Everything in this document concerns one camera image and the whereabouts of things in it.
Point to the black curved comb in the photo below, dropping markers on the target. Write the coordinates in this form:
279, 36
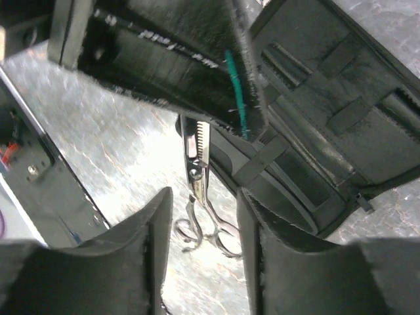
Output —
278, 177

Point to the black zippered tool case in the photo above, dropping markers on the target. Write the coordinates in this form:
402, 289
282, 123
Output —
348, 107

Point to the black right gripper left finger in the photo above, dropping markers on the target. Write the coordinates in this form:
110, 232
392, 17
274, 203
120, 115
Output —
121, 271

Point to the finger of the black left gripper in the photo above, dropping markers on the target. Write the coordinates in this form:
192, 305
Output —
191, 57

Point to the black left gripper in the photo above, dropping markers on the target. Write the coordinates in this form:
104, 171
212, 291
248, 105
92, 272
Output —
24, 24

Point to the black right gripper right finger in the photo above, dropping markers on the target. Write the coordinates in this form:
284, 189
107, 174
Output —
289, 271

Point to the silver thinning scissors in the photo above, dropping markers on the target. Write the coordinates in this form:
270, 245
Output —
196, 136

